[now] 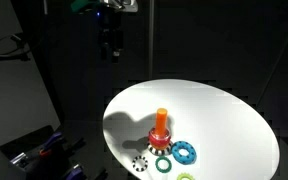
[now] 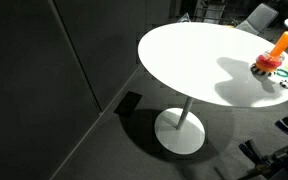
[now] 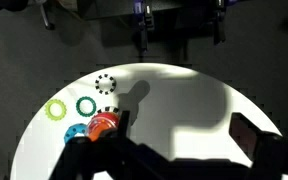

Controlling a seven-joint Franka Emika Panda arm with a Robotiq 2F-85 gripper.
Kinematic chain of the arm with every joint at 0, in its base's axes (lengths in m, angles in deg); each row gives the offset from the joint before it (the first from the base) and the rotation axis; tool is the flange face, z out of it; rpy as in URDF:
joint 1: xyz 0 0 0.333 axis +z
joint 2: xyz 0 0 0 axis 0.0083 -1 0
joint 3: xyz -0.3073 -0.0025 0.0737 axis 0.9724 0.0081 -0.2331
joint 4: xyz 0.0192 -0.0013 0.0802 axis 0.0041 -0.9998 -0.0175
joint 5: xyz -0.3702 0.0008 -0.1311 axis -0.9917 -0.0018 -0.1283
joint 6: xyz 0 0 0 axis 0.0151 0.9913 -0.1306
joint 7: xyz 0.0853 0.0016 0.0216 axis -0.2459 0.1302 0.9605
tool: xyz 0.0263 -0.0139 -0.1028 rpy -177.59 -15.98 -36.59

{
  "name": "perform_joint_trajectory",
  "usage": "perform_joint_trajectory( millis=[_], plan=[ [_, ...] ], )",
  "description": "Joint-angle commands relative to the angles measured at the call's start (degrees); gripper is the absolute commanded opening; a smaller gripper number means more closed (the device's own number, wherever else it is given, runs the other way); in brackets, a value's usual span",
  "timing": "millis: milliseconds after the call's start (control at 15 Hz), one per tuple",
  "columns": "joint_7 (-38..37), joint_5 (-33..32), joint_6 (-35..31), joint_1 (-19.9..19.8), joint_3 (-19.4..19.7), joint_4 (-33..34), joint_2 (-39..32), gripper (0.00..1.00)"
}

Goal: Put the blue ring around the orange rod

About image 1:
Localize orange rod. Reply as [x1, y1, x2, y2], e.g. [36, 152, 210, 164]
[155, 107, 169, 136]

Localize transparent ring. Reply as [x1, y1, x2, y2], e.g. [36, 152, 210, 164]
[149, 128, 171, 139]

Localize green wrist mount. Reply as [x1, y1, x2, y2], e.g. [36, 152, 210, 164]
[70, 0, 100, 14]

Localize small black white striped ring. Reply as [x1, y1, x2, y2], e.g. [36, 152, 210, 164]
[131, 155, 149, 173]

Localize grey board panel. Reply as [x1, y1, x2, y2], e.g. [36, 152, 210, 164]
[0, 0, 62, 148]

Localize lime green ridged ring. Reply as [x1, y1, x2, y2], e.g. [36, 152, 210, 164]
[176, 172, 196, 180]

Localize red ring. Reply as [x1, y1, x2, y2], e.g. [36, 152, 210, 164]
[148, 130, 172, 148]

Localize black cable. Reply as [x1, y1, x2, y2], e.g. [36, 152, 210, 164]
[0, 33, 32, 63]

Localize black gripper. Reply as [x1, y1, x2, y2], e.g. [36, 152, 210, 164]
[97, 10, 125, 64]

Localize purple handled clamp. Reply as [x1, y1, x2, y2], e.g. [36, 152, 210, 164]
[38, 130, 65, 158]
[62, 163, 85, 180]

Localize blue ring with dark dots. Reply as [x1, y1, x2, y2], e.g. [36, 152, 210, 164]
[171, 140, 198, 166]

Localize large black white striped ring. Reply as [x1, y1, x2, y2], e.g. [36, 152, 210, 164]
[146, 141, 174, 157]

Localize grey vertical pole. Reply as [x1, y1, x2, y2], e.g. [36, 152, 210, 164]
[147, 0, 155, 81]

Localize dark green ridged ring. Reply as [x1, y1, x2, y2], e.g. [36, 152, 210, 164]
[154, 156, 173, 174]

